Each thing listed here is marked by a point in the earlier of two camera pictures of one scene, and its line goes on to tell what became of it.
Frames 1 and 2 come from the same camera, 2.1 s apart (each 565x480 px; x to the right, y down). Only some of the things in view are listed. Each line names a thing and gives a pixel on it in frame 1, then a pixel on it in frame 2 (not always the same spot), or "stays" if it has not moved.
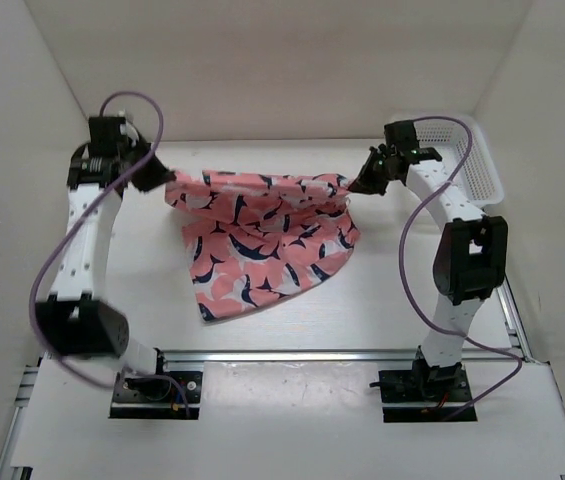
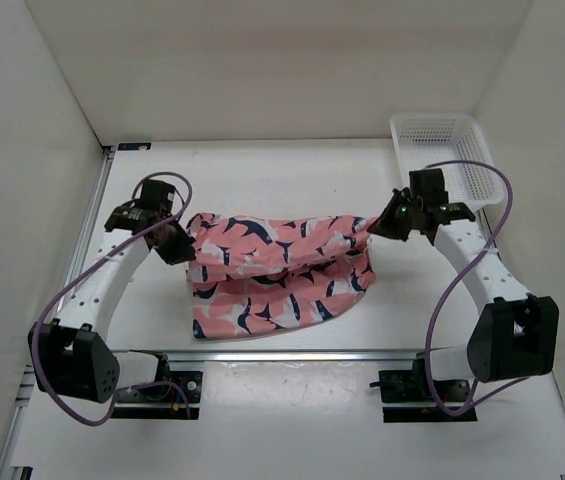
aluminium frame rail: x=323 y=356 stays
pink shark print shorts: x=253 y=238 → x=257 y=275
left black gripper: x=158 y=173 → x=183 y=252
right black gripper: x=365 y=182 → x=385 y=225
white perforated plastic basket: x=478 y=177 stays
